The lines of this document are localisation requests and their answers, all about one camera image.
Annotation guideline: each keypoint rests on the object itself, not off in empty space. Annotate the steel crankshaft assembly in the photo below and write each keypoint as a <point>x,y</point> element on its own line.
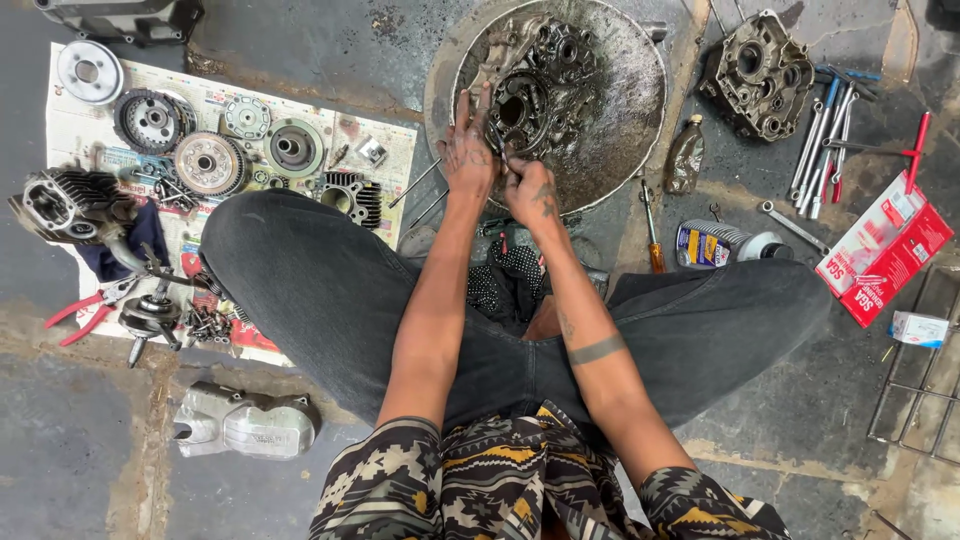
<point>150,315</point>

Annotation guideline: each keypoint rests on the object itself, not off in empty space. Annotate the small square metal part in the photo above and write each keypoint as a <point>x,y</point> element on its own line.
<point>371,150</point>

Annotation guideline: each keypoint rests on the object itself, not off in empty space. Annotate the dirty grey crankcase half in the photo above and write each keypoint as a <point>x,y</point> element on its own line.
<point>757,75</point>

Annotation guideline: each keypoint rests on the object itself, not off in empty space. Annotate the grey engine oil bottle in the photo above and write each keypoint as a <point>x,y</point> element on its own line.
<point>712,244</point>

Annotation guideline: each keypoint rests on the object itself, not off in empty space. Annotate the red and white parts box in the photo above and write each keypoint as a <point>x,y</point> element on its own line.
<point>889,251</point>

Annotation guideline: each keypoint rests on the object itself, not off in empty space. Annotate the thin steel rod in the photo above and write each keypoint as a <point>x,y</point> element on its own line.
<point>414,183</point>
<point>429,208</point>

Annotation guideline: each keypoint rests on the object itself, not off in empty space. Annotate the person's left hand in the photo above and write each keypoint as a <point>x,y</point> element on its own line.
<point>469,161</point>

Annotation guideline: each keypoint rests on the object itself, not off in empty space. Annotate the person's black jeans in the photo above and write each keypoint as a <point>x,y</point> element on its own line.
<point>337,300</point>

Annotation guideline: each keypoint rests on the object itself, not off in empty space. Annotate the bunch of steel socket wrenches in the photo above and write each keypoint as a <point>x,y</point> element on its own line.
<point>821,150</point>

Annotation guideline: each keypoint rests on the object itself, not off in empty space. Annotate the black dotted cloth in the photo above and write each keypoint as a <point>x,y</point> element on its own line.
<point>510,281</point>

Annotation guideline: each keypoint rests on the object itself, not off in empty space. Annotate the finned engine cylinder block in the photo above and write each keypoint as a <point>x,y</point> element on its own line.
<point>351,199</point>

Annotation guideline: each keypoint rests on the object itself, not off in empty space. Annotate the grey clutch drum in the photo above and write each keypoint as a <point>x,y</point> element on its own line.
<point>294,148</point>

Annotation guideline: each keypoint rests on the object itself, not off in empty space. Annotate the person's patterned shirt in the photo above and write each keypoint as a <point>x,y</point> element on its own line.
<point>495,480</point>

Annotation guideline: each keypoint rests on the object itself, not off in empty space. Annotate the finned engine cylinder head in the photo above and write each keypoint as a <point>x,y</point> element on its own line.
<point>67,206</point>

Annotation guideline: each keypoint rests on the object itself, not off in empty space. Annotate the bent metal kick lever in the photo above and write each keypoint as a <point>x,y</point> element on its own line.
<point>131,259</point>

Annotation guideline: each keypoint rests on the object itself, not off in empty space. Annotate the ribbed clutch hub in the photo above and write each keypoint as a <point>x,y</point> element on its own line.
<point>208,163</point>

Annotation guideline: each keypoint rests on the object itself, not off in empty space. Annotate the small silver clutch plate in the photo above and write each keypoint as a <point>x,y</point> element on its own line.
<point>247,118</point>

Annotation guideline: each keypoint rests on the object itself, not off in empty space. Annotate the small dark hand tool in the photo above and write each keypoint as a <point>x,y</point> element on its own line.
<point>497,142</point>

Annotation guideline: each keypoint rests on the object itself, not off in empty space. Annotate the person's right fingers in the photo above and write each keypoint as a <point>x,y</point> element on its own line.
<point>513,171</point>

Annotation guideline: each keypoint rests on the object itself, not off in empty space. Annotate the silver round cover disc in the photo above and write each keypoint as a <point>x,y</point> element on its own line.
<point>90,71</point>

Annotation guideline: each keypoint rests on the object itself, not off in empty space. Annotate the heap of small engine parts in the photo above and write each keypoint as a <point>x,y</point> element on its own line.
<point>169,191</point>

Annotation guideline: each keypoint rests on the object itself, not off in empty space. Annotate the pile of small bolts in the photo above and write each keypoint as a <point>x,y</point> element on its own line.
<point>206,324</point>

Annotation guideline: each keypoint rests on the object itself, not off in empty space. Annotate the toothed clutch basket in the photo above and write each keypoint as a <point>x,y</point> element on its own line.
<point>150,120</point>

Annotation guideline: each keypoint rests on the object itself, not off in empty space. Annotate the person's right hand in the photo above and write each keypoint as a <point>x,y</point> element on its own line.
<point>534,196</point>

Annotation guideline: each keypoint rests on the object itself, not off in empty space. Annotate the dark engine cover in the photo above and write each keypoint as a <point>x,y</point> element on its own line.
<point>120,19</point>

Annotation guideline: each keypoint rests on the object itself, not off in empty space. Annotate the brown plastic oil bottle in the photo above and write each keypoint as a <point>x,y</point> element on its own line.
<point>684,157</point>

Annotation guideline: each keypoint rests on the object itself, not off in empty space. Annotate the navy blue cloth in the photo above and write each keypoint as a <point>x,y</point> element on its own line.
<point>146,240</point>

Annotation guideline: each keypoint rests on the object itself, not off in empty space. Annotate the small white cardboard box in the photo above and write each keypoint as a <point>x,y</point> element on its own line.
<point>919,328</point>

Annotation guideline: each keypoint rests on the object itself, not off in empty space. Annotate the spread newspaper sheet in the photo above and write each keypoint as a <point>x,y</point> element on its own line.
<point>82,139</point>

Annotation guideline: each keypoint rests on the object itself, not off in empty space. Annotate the steel combination spanner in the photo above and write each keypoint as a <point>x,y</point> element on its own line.
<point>795,227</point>

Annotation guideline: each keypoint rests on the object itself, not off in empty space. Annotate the person's left fingers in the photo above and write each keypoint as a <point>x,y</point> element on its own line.
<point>484,109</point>

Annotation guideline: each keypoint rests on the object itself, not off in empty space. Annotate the silver engine side cover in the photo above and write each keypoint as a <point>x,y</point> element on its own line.
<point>247,424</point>

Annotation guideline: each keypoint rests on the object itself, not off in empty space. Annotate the oily engine crankcase half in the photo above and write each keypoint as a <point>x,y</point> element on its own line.
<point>544,82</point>

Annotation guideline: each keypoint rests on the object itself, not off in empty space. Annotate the round metal wash basin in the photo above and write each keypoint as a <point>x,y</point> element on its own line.
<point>622,112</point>

